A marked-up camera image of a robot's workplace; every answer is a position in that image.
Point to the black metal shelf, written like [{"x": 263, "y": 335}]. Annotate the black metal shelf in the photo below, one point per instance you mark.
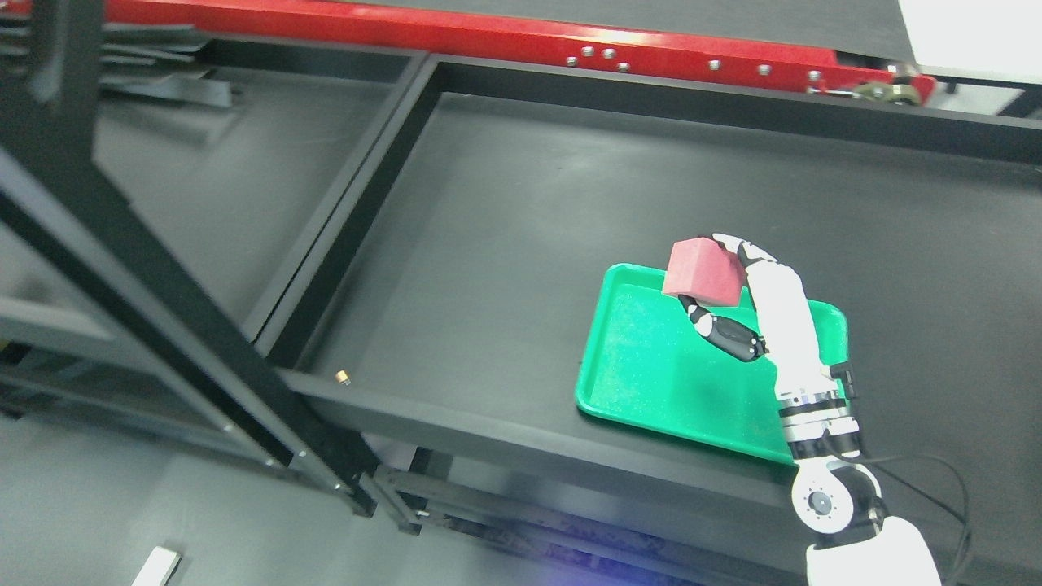
[
  {"x": 490, "y": 287},
  {"x": 186, "y": 196}
]

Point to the black metal shelf left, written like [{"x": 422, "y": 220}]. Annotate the black metal shelf left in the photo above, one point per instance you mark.
[{"x": 186, "y": 196}]

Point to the white table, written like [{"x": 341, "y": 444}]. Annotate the white table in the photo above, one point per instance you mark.
[{"x": 159, "y": 567}]

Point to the pink block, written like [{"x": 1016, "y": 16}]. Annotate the pink block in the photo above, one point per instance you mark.
[{"x": 704, "y": 270}]

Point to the red metal beam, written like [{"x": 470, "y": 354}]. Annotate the red metal beam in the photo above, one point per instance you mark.
[{"x": 733, "y": 61}]

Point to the green tray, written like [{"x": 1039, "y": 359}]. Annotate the green tray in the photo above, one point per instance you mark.
[{"x": 645, "y": 366}]

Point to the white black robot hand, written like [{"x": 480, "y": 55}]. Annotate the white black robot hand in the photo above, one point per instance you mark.
[{"x": 786, "y": 335}]

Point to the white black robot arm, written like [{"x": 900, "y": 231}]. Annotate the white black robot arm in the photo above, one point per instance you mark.
[{"x": 857, "y": 541}]

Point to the black metal shelf right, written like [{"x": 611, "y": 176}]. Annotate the black metal shelf right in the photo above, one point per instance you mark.
[{"x": 490, "y": 287}]

